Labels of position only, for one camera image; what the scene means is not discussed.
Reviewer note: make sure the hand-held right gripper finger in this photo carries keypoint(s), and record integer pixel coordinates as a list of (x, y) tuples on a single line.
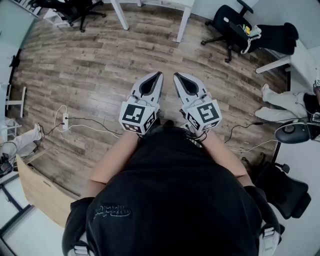
[(198, 86), (178, 87)]

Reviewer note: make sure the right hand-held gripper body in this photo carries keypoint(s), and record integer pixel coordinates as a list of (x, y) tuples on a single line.
[(205, 115)]

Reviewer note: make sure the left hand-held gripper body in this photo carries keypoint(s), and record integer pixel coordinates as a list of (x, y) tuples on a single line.
[(136, 115)]

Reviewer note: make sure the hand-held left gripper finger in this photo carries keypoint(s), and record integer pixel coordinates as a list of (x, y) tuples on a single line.
[(137, 86), (160, 87)]

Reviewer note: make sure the person's right forearm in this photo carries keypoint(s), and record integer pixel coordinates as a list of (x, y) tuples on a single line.
[(222, 155)]

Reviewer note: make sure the person's left forearm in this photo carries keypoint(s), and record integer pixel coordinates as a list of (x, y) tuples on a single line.
[(112, 160)]

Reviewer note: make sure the white computer mouse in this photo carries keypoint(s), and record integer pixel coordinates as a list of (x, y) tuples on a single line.
[(226, 19)]

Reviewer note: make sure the yellow sticky notes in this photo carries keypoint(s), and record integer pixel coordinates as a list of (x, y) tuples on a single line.
[(247, 30)]

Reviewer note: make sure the white crumpled item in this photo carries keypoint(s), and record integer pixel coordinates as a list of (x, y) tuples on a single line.
[(255, 32)]

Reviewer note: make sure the white side table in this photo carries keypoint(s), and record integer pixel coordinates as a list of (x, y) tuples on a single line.
[(275, 63)]

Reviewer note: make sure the person's black t-shirt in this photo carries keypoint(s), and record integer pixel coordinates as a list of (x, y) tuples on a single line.
[(170, 195)]

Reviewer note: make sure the black office chair with clutter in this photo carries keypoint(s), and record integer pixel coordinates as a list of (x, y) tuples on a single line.
[(275, 37)]

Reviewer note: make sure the black empty office chair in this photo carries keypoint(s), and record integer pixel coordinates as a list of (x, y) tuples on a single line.
[(71, 11)]

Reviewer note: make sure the white low cabinet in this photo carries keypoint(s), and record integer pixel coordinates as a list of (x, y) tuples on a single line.
[(58, 20)]

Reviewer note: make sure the black mesh office chair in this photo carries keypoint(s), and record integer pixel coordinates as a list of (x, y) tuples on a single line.
[(282, 190)]

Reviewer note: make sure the light wooden board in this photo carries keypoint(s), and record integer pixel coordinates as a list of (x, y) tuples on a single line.
[(42, 192)]

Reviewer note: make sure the black framed glass door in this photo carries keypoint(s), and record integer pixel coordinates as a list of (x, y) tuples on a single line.
[(15, 207)]

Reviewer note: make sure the white metal frame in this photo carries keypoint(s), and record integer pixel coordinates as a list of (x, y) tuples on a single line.
[(23, 102)]

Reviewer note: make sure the black wall fixture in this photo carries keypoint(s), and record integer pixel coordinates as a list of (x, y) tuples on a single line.
[(15, 61)]

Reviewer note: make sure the wall book shelf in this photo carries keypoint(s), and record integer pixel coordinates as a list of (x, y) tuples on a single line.
[(25, 7)]

